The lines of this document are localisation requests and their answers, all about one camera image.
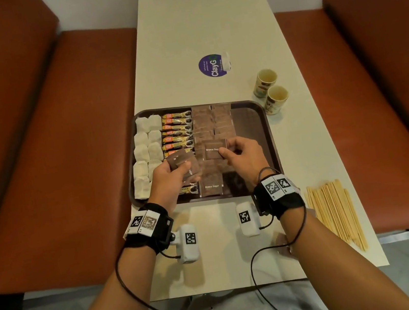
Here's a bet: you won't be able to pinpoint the clear plastic wrapper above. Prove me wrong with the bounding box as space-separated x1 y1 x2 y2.
274 230 297 263

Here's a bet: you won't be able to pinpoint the dark brown serving tray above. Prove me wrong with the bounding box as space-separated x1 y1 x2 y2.
116 90 286 214

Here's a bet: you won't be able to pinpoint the single brown sugar packet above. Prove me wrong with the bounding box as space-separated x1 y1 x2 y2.
194 138 230 163
178 157 205 186
165 147 197 171

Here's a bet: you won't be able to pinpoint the orange upholstered bench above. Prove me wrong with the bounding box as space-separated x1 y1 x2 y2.
0 0 176 301
271 0 409 247

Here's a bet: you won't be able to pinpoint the person's left forearm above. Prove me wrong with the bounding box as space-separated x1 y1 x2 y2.
39 241 166 310

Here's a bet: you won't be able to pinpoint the black cable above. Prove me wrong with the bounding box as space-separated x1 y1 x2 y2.
111 241 172 310
235 162 324 310

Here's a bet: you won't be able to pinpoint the pile of white tea bags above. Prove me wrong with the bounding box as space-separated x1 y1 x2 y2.
122 113 175 203

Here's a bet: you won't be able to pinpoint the person's grey trousers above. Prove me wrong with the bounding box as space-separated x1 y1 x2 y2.
207 276 332 310

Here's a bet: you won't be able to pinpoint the pile of brown sugar sachets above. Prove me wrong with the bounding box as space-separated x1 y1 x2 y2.
185 100 247 200

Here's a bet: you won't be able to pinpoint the printed paper cup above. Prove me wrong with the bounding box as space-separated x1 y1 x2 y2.
261 83 293 117
250 67 281 99

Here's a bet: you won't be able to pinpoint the pile of wooden stirrers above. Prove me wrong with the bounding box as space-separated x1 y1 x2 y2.
304 175 370 260

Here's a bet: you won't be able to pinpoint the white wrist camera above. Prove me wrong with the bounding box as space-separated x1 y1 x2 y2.
235 200 263 239
170 222 203 266

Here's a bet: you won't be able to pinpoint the person's left hand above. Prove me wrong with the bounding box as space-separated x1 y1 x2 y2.
143 155 206 217

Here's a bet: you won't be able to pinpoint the person's right hand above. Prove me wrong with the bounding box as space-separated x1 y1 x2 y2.
217 131 275 197

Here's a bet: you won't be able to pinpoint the person's right forearm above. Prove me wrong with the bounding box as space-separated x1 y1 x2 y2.
277 187 409 310

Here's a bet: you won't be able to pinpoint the row of coffee stick sachets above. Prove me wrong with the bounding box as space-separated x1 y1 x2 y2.
156 109 205 198

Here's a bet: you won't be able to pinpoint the black wrist strap with markers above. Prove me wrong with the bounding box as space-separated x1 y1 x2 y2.
250 170 308 225
118 199 178 259

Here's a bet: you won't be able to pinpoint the round purple sticker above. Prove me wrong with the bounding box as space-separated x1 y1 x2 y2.
197 52 230 81

